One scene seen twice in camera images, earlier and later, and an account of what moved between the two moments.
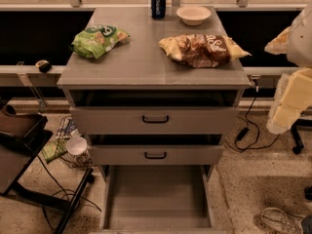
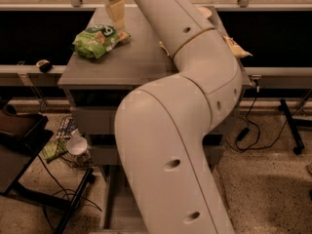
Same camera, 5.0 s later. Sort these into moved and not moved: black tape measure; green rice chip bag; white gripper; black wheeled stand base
Moved: white gripper
Not moved: green rice chip bag; black wheeled stand base; black tape measure
